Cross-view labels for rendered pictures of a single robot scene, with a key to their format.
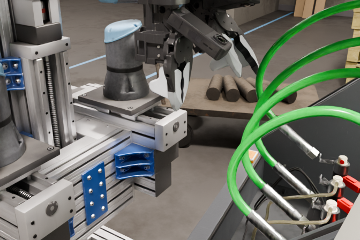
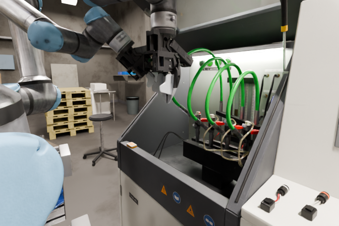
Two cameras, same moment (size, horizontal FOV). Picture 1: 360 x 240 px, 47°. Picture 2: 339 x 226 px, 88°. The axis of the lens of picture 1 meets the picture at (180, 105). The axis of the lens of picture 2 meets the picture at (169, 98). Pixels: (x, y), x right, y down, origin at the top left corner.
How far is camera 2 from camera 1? 0.75 m
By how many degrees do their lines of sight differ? 66
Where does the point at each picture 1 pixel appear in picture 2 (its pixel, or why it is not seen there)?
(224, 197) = (157, 161)
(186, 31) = (180, 51)
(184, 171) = not seen: outside the picture
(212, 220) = (172, 169)
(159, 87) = (166, 88)
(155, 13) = (161, 41)
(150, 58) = (164, 68)
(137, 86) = not seen: hidden behind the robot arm
